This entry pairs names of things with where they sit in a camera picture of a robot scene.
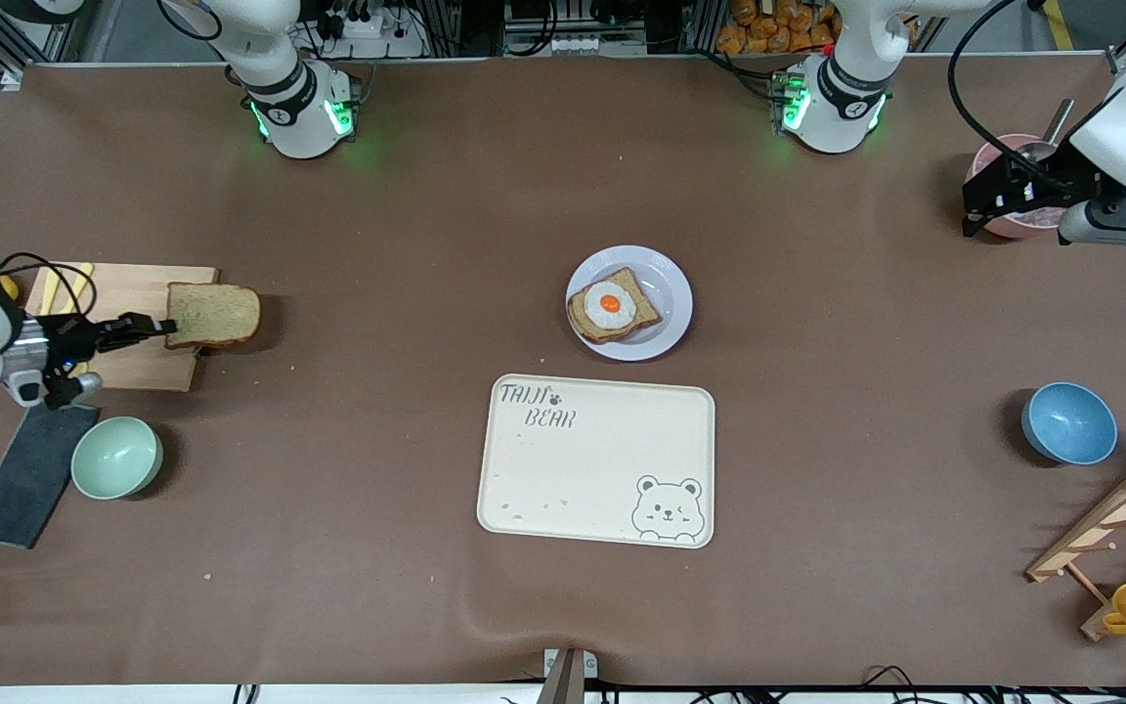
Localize brown bread slice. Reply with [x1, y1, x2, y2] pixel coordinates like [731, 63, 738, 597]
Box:
[567, 267, 663, 345]
[164, 283, 262, 351]

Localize lavender round plate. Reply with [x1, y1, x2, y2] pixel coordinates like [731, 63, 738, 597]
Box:
[565, 244, 694, 363]

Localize fried egg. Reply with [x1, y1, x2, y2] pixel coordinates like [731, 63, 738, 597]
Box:
[584, 280, 638, 331]

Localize pink bowl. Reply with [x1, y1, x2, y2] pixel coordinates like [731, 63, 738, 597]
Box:
[967, 134, 1074, 239]

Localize wooden cutting board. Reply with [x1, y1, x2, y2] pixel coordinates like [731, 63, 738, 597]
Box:
[23, 261, 222, 393]

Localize metal scoop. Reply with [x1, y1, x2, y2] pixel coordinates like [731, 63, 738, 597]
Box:
[1018, 98, 1076, 163]

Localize mint green bowl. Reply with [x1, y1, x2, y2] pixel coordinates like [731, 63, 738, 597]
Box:
[70, 416, 165, 502]

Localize dark grey cloth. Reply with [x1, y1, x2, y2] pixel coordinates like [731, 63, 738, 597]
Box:
[0, 403, 101, 550]

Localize blue bowl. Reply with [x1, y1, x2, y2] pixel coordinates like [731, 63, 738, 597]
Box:
[1020, 381, 1119, 466]

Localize orange snack bags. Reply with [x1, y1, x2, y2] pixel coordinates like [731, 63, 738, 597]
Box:
[716, 0, 843, 57]

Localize wooden drying rack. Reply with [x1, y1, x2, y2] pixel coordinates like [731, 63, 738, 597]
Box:
[1025, 450, 1126, 643]

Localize white power strip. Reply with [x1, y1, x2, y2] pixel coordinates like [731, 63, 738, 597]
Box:
[314, 8, 427, 60]

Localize cream bear print tray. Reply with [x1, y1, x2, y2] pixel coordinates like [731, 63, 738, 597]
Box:
[476, 374, 716, 550]

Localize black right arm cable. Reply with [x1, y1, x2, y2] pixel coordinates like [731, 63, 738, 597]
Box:
[0, 251, 87, 320]

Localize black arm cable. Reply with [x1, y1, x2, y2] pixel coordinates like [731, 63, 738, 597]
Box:
[0, 251, 87, 320]
[946, 0, 1053, 177]

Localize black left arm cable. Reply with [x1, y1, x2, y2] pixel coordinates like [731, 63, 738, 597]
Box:
[946, 0, 1053, 177]

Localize grey metal bracket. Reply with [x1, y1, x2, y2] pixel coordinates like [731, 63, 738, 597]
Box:
[536, 647, 599, 704]

